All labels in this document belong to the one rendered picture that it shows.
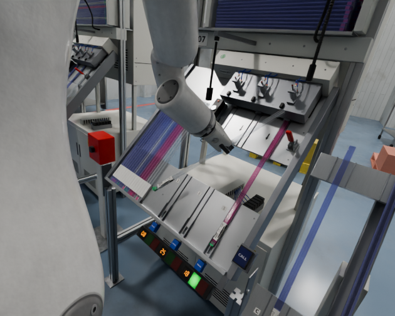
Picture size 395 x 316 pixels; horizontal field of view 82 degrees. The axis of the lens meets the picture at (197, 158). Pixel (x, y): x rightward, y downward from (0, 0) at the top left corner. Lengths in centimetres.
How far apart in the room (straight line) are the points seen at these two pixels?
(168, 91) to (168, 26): 15
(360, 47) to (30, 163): 89
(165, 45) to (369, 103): 967
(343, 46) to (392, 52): 906
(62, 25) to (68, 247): 16
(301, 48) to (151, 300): 142
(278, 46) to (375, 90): 903
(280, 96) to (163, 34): 54
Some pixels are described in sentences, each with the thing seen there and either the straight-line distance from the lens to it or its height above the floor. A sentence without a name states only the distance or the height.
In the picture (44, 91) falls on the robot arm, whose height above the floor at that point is 123.
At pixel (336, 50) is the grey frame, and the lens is 94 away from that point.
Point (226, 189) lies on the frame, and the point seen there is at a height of 67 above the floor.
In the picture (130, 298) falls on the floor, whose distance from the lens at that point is 153.
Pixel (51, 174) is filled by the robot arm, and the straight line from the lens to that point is 20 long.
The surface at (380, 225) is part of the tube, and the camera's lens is 63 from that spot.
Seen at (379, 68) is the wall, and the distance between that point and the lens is 994.
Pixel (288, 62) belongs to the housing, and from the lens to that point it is 95.
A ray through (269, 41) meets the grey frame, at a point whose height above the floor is 135.
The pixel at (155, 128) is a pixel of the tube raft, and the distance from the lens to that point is 107.
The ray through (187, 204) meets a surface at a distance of 82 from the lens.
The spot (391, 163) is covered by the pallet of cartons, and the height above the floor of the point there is 29.
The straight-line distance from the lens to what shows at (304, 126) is 85.
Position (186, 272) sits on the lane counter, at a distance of 79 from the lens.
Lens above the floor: 127
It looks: 24 degrees down
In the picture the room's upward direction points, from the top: 7 degrees clockwise
